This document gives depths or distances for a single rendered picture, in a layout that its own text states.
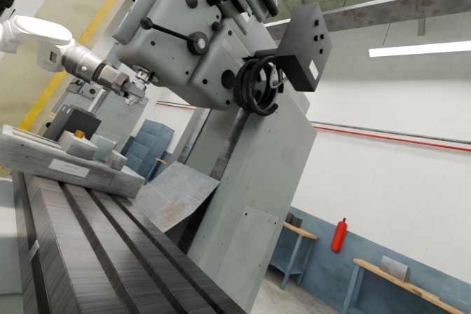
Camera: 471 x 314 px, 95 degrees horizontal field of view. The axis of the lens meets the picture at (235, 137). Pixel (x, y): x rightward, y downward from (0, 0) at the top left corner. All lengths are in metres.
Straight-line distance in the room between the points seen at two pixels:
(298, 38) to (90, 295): 0.72
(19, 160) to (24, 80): 1.78
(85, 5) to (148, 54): 1.93
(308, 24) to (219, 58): 0.30
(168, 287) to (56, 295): 0.13
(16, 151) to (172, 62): 0.43
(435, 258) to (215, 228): 3.93
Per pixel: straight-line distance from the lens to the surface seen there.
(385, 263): 3.94
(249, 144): 0.81
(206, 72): 0.76
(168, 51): 0.71
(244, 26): 0.91
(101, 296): 0.33
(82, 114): 1.18
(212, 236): 0.81
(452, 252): 4.49
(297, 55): 0.71
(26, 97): 2.44
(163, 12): 0.73
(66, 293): 0.34
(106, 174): 0.73
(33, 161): 0.69
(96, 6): 2.61
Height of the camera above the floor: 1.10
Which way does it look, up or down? 12 degrees up
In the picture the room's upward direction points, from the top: 24 degrees clockwise
